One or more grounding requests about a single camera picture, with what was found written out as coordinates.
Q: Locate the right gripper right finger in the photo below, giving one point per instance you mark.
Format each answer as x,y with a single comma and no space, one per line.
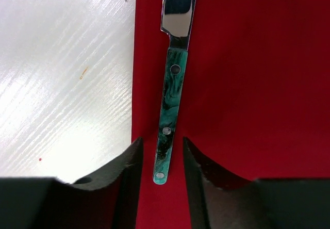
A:
219,198

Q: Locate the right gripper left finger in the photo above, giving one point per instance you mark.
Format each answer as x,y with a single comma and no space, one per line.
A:
105,198

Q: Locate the red cloth napkin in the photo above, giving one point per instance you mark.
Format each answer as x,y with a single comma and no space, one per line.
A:
255,96

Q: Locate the green handled table knife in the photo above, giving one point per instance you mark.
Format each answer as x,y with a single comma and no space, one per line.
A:
176,22

